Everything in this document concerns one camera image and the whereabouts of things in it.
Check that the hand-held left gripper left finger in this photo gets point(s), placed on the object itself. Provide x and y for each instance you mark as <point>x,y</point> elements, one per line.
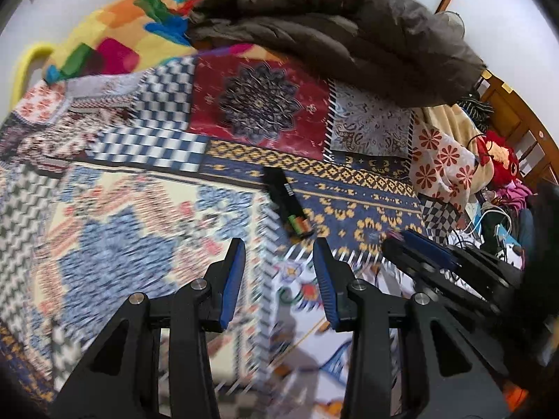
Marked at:
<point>233,279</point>

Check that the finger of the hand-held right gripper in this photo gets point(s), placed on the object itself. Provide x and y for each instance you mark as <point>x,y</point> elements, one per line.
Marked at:
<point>428,246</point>
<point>458,290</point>

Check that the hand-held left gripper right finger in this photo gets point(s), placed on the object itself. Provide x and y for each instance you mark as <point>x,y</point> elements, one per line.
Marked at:
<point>325,288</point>

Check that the black box with green label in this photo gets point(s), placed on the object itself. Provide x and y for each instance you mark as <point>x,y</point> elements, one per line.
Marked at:
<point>286,200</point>

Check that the pink cloth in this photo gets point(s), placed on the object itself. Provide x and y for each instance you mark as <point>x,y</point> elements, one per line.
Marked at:
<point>515,192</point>

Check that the patchwork printed bedsheet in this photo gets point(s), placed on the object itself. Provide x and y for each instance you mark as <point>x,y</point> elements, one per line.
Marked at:
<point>131,235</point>

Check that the red plush toy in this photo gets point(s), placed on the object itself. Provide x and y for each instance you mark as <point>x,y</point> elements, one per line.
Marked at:
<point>498,157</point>

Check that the orange cloth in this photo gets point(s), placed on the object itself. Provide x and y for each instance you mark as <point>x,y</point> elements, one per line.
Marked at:
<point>519,397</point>

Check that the cream blanket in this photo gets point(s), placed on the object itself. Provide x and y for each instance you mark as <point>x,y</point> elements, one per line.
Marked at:
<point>445,115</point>

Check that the striped cloth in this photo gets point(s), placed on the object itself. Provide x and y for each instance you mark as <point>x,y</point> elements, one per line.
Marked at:
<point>476,109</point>

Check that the brown quilted jacket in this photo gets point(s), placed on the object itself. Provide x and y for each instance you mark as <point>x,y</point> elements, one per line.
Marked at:
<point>340,30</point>

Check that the colourful fleece blanket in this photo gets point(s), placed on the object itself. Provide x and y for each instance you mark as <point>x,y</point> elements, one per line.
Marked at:
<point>109,26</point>

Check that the wooden bed frame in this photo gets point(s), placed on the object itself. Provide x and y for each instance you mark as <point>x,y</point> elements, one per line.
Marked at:
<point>502,96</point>

